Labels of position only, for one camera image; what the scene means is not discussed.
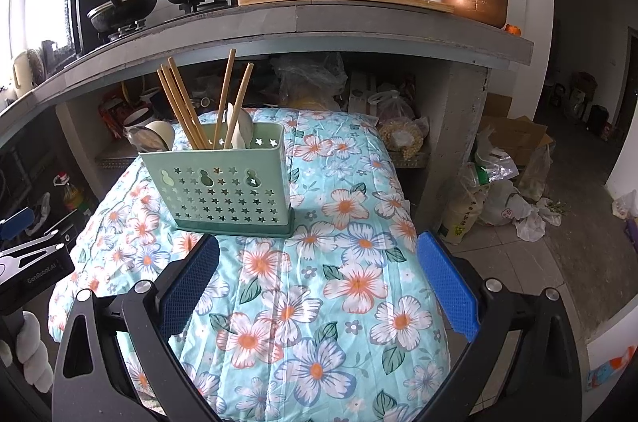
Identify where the cooking oil bottle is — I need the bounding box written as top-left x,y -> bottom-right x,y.
54,173 -> 85,213

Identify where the white rice sack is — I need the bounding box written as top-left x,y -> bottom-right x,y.
441,163 -> 494,246

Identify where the cardboard box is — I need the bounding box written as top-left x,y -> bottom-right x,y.
478,93 -> 556,183

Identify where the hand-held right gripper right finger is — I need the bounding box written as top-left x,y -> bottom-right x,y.
414,230 -> 585,422

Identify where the concrete kitchen counter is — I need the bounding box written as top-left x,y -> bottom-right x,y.
0,0 -> 534,243

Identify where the green perforated utensil holder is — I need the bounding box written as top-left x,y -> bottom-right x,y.
140,123 -> 296,239

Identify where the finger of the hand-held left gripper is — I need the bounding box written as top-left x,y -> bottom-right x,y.
0,231 -> 69,265
0,207 -> 83,243

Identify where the crumpled clear plastic bag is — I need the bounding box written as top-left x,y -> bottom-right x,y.
369,90 -> 417,124

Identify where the cream thermos jug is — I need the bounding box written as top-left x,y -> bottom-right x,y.
12,50 -> 38,99

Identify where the gas stove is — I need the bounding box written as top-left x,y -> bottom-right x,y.
65,0 -> 240,59

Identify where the copper coloured pot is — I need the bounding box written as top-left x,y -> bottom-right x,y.
439,0 -> 513,29

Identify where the stack of white bowls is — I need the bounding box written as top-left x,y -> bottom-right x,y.
122,105 -> 153,134

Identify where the yellow filled plastic bag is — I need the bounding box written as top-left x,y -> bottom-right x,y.
272,52 -> 350,111

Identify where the wooden cutting board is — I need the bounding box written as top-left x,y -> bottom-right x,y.
236,0 -> 455,15

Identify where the white plastic bag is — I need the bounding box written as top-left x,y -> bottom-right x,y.
478,175 -> 566,243

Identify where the small black wok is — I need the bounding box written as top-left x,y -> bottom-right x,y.
87,0 -> 159,35

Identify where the person's left hand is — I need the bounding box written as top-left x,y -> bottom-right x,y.
0,310 -> 55,395

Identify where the white carton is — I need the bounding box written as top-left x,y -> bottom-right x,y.
346,70 -> 380,116

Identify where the cream rice spoon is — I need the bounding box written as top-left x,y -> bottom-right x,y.
144,119 -> 176,151

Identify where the floral blue blanket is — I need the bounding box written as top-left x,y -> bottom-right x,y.
47,105 -> 452,422

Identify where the white ceramic spoon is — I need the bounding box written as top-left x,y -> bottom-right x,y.
232,105 -> 255,150

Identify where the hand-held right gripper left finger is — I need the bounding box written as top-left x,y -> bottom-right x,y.
50,233 -> 223,422

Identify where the window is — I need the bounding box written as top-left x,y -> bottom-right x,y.
0,0 -> 71,104

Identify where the bag of corn kernels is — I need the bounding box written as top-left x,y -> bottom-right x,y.
379,115 -> 430,164

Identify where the white handled metal utensil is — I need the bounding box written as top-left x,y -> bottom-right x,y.
222,102 -> 236,150

